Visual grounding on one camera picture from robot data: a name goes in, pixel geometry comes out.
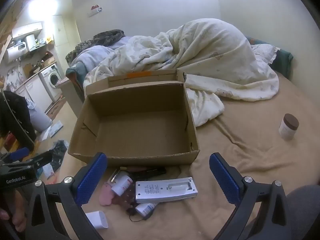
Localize grey bedside cabinet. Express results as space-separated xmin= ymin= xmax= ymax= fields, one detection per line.
xmin=55 ymin=77 xmax=77 ymax=117

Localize lavender blanket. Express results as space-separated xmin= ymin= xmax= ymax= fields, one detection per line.
xmin=75 ymin=36 xmax=130 ymax=68

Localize camouflage cloth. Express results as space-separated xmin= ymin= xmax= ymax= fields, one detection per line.
xmin=65 ymin=29 xmax=125 ymax=63

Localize white water heater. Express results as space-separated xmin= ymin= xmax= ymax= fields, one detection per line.
xmin=6 ymin=42 xmax=28 ymax=63

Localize small white tube bottle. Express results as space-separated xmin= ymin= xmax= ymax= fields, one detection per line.
xmin=135 ymin=202 xmax=158 ymax=217

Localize wall hook decoration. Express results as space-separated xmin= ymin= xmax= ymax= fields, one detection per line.
xmin=87 ymin=4 xmax=103 ymax=17

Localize dark teal pillow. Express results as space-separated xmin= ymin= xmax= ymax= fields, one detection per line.
xmin=246 ymin=37 xmax=293 ymax=78

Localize papers on floor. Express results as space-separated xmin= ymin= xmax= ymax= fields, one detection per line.
xmin=40 ymin=120 xmax=64 ymax=140

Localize grey stuffed bag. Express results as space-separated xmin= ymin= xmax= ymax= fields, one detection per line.
xmin=27 ymin=107 xmax=52 ymax=132

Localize white washing machine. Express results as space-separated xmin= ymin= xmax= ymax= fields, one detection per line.
xmin=40 ymin=64 xmax=63 ymax=97

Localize person's grey trouser leg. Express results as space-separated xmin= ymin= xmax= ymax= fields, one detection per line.
xmin=285 ymin=185 xmax=320 ymax=240

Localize white rectangular plastic device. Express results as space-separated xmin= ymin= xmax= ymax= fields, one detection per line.
xmin=135 ymin=177 xmax=198 ymax=204

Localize brown studded accessory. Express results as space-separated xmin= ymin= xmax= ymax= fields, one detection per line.
xmin=112 ymin=189 xmax=137 ymax=209

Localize white earbuds case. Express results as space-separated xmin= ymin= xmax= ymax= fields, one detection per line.
xmin=85 ymin=210 xmax=109 ymax=230

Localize brown cardboard box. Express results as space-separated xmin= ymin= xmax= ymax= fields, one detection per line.
xmin=68 ymin=69 xmax=200 ymax=167

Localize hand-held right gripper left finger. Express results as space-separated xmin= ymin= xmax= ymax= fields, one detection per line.
xmin=25 ymin=152 xmax=108 ymax=240

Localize black jacket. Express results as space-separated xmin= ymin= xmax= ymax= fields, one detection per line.
xmin=0 ymin=90 xmax=37 ymax=150

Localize metal pen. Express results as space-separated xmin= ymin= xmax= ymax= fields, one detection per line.
xmin=109 ymin=169 xmax=120 ymax=183

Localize white kitchen cabinet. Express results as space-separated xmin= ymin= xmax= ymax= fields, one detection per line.
xmin=15 ymin=75 xmax=53 ymax=113

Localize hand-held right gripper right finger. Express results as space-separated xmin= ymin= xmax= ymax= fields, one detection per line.
xmin=209 ymin=152 xmax=294 ymax=240

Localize pink plastic massage tool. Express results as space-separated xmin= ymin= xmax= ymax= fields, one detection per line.
xmin=99 ymin=182 xmax=114 ymax=206

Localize white frilled pillow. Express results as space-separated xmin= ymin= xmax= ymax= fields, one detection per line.
xmin=251 ymin=44 xmax=280 ymax=64

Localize person's left hand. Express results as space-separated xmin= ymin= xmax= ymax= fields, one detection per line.
xmin=0 ymin=190 xmax=27 ymax=233

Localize white wall cabinet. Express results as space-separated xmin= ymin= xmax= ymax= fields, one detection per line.
xmin=12 ymin=22 xmax=43 ymax=39

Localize cream printed duvet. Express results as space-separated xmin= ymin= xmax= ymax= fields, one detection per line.
xmin=84 ymin=18 xmax=279 ymax=128

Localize white cup on bed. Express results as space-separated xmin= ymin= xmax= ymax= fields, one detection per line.
xmin=279 ymin=113 xmax=300 ymax=140

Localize black printed tube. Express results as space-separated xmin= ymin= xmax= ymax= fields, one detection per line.
xmin=121 ymin=167 xmax=167 ymax=179

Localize teal cushion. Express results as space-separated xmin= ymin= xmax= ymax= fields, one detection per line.
xmin=66 ymin=62 xmax=88 ymax=103

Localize black plastic bag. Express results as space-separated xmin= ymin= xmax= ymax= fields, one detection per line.
xmin=47 ymin=140 xmax=70 ymax=173

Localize black cord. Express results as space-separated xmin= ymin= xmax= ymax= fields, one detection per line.
xmin=128 ymin=206 xmax=153 ymax=222

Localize white bottle with red label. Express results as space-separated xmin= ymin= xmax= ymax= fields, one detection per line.
xmin=111 ymin=175 xmax=133 ymax=196

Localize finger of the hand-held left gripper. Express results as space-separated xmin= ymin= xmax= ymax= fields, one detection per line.
xmin=4 ymin=147 xmax=30 ymax=163
xmin=24 ymin=151 xmax=53 ymax=169

